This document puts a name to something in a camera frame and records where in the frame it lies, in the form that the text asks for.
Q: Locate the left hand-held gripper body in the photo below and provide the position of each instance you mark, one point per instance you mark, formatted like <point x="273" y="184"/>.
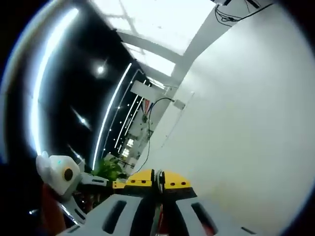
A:
<point x="57" y="174"/>

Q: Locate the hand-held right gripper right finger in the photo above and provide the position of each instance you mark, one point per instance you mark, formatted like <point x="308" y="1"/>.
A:
<point x="192" y="216"/>

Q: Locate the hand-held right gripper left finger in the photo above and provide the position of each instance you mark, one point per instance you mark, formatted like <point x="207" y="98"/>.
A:
<point x="118" y="216"/>

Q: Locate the green potted plant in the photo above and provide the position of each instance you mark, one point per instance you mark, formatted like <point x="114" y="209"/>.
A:
<point x="108" y="168"/>

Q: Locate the round ceiling spotlight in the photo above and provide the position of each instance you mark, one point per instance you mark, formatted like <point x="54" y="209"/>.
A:
<point x="82" y="121"/>
<point x="100" y="69"/>

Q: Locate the short ceiling light strip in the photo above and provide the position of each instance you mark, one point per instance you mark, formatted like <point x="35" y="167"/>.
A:
<point x="110" y="110"/>

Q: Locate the long ceiling light strip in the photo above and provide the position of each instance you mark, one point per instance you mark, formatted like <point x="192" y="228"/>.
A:
<point x="39" y="86"/>

